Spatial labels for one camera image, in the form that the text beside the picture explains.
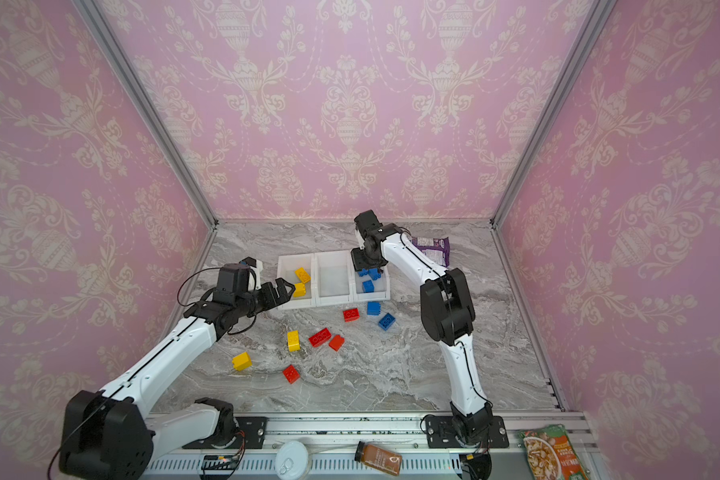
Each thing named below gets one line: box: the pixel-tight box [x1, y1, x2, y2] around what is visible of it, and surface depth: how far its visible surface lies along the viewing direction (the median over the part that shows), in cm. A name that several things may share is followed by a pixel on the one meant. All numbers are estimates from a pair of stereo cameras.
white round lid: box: [274, 441, 309, 480], surface depth 67 cm
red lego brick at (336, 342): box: [329, 335, 345, 352], surface depth 91 cm
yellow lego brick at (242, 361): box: [232, 352, 253, 371], surface depth 86 cm
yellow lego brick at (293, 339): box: [287, 330, 301, 352], surface depth 90 cm
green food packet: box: [518, 424, 589, 480], surface depth 72 cm
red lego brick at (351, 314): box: [343, 308, 360, 322], surface depth 96 cm
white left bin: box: [276, 253, 316, 310], surface depth 101 cm
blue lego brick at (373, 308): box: [367, 301, 381, 316], surface depth 99 cm
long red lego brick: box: [308, 328, 332, 347], surface depth 91 cm
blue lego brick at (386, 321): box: [378, 312, 396, 331], surface depth 94 cm
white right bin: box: [350, 250, 391, 303], surface depth 99 cm
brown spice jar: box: [354, 441, 403, 476], surface depth 69 cm
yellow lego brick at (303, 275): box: [294, 267, 312, 284], surface depth 105 cm
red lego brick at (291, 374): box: [282, 364, 301, 384], surface depth 84 cm
